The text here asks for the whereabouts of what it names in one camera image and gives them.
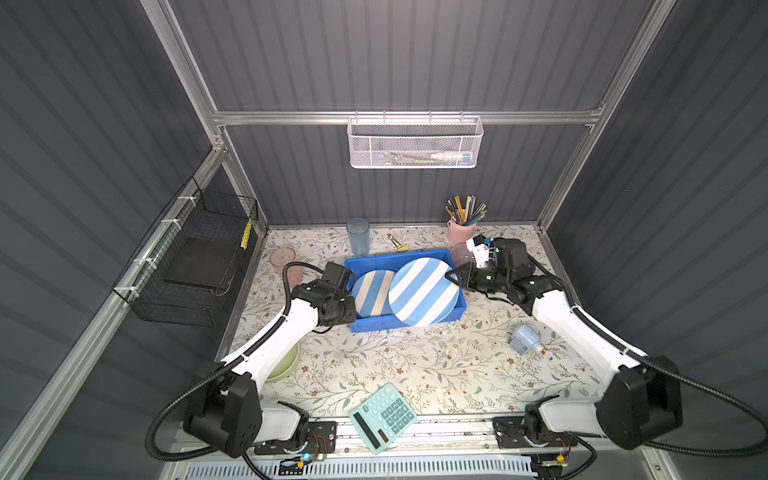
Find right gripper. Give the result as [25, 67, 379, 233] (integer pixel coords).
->
[445, 262, 509, 295]

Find blue white striped plate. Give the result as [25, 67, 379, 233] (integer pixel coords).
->
[352, 269, 395, 318]

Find pink bowl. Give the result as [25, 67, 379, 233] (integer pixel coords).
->
[450, 243, 475, 268]

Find green bowl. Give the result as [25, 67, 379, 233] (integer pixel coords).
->
[267, 344, 301, 382]

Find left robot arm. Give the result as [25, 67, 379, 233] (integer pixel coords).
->
[183, 262, 357, 458]

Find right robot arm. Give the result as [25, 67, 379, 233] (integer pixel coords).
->
[446, 235, 683, 450]

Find pink pencil cup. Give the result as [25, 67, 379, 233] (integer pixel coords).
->
[447, 220, 476, 246]

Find pink translucent tumbler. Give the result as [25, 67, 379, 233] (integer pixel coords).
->
[269, 246, 303, 288]

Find pencils bundle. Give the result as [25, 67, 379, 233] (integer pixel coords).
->
[445, 195, 488, 226]

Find small light blue cup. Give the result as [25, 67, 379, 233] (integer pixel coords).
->
[509, 324, 546, 356]

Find blue translucent tumbler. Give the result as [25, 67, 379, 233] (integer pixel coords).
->
[346, 217, 370, 257]

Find brass clip on table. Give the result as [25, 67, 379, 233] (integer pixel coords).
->
[387, 234, 410, 253]

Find yellow tag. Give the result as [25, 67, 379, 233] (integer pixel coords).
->
[239, 219, 253, 250]

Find pens in white basket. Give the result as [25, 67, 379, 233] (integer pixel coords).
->
[385, 151, 475, 167]

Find black slab in basket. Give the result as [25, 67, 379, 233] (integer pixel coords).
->
[163, 238, 235, 289]

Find teal calculator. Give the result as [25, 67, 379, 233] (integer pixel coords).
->
[349, 383, 417, 455]

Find black wire basket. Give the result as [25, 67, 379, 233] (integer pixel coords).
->
[113, 178, 259, 328]

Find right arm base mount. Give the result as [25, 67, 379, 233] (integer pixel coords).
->
[491, 404, 577, 449]

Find white wire mesh basket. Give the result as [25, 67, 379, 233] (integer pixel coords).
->
[346, 113, 484, 170]

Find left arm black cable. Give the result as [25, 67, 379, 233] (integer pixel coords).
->
[145, 261, 328, 462]

